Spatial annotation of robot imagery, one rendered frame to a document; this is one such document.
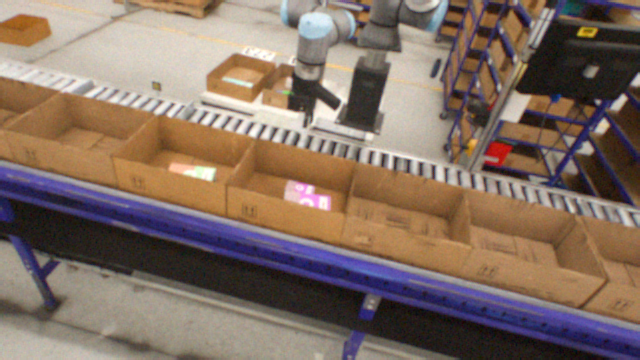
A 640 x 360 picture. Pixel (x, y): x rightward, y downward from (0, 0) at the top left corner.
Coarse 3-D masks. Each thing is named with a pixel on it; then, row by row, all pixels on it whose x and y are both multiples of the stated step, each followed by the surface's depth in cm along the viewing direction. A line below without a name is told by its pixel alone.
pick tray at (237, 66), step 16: (224, 64) 240; (240, 64) 253; (256, 64) 250; (272, 64) 247; (208, 80) 222; (224, 80) 219; (240, 80) 241; (256, 80) 244; (240, 96) 222; (256, 96) 228
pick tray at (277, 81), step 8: (280, 64) 245; (288, 64) 247; (280, 72) 250; (288, 72) 250; (272, 80) 235; (280, 80) 248; (264, 88) 220; (272, 88) 239; (280, 88) 240; (288, 88) 241; (264, 96) 221; (272, 96) 220; (280, 96) 218; (264, 104) 224; (272, 104) 223; (280, 104) 222
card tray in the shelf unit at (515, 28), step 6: (510, 12) 270; (516, 12) 272; (510, 18) 267; (516, 18) 255; (510, 24) 263; (516, 24) 251; (510, 30) 261; (516, 30) 249; (522, 30) 242; (528, 30) 241; (516, 36) 246; (516, 42) 247
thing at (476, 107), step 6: (468, 102) 187; (474, 102) 185; (480, 102) 186; (468, 108) 185; (474, 108) 184; (480, 108) 184; (486, 108) 184; (492, 108) 185; (474, 114) 188; (480, 114) 185; (486, 114) 185; (474, 120) 189; (480, 120) 189
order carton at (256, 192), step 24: (264, 144) 148; (288, 144) 146; (240, 168) 135; (264, 168) 155; (288, 168) 152; (312, 168) 150; (336, 168) 147; (240, 192) 125; (264, 192) 148; (336, 192) 154; (240, 216) 132; (264, 216) 129; (288, 216) 127; (312, 216) 125; (336, 216) 123; (312, 240) 132; (336, 240) 129
